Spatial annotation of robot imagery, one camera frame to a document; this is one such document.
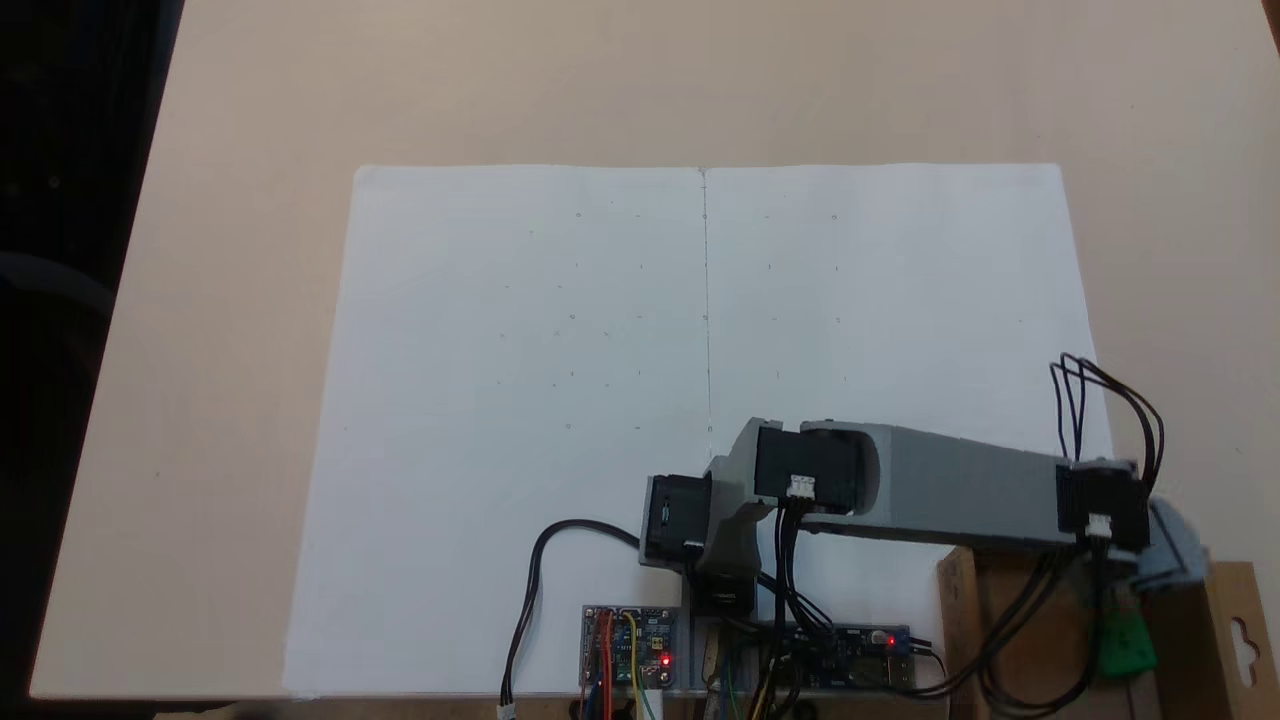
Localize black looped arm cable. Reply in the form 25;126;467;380
1072;355;1167;493
1049;353;1093;467

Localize brown cardboard box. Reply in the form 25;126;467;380
937;545;1266;720

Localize white paper sheet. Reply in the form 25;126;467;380
283;165;713;699
700;163;1131;696

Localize circuit board with coloured wires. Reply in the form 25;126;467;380
580;604;681;695

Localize long black arm cable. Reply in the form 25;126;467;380
900;540;1106;719

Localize coloured jumper wires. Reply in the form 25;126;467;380
703;625;801;720

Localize blue circuit board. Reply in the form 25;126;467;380
760;625;917;693

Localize black base motor cable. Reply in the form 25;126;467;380
768;498;837;643

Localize black cable with white connector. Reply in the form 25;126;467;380
497;518;646;719

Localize green dice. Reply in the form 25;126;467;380
1097;607;1159;679

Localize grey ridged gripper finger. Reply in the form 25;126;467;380
1098;578;1142;623

